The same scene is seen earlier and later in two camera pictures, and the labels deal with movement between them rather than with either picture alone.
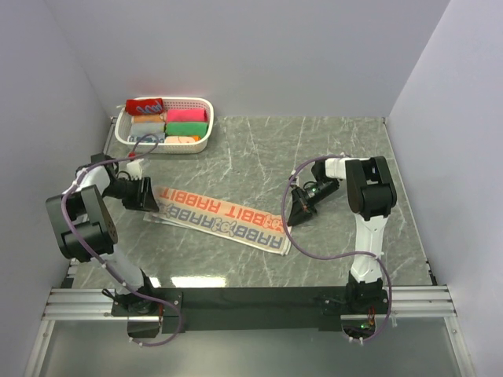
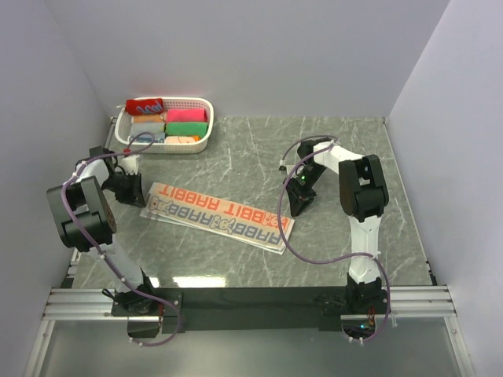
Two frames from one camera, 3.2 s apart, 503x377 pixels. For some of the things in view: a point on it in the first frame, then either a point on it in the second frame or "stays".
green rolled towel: x=187 y=129 stays
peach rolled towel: x=179 y=140 stays
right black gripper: x=302 y=209 to x=298 y=199
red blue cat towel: x=145 y=106 stays
